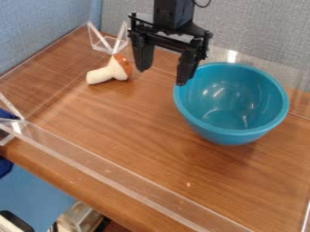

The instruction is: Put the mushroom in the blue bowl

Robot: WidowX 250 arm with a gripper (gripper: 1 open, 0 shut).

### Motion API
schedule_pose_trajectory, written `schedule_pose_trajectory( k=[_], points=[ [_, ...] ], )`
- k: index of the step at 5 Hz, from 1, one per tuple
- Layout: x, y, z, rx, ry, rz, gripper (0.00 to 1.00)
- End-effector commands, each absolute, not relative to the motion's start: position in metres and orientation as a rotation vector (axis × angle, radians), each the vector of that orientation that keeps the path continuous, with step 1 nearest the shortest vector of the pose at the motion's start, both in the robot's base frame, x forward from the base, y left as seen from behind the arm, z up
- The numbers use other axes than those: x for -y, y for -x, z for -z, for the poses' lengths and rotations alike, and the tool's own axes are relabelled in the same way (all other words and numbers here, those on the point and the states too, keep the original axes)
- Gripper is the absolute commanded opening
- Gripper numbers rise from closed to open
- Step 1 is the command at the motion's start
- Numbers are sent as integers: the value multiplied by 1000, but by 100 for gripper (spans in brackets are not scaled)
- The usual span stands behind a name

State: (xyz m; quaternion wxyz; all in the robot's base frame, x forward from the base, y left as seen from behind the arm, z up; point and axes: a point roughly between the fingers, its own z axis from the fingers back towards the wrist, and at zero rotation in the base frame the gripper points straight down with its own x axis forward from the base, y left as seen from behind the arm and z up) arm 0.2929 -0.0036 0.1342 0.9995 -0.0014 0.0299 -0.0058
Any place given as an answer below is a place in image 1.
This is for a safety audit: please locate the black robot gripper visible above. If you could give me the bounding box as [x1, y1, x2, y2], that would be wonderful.
[129, 13, 214, 86]

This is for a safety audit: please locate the white brown toy mushroom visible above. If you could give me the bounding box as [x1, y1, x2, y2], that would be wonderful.
[86, 54, 134, 84]

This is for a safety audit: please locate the blue plastic bowl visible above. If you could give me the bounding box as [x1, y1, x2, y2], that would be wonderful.
[174, 62, 290, 145]

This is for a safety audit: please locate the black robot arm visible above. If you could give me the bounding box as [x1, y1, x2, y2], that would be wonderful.
[129, 0, 214, 86]

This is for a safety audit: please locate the clear acrylic back barrier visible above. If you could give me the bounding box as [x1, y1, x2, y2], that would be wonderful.
[101, 24, 310, 119]

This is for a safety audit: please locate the clear acrylic barrier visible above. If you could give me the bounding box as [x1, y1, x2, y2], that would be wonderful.
[101, 24, 310, 119]
[0, 119, 253, 232]

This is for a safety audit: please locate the clear acrylic front barrier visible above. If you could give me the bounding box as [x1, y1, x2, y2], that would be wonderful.
[0, 119, 253, 232]

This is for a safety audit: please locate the blue cloth object left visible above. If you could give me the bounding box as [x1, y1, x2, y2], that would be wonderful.
[0, 108, 20, 178]

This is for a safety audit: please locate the metal object under table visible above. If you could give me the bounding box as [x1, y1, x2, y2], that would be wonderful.
[48, 202, 103, 232]

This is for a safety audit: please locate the black white object bottom left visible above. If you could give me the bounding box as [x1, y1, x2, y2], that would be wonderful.
[0, 210, 35, 232]

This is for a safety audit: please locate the clear acrylic corner bracket back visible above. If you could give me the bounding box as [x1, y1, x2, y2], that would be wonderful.
[87, 22, 129, 55]

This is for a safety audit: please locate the clear acrylic corner bracket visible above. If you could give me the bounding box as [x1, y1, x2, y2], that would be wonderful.
[87, 22, 129, 55]
[0, 92, 28, 147]

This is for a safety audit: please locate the clear acrylic corner bracket left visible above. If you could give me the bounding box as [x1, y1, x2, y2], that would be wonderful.
[0, 92, 28, 147]

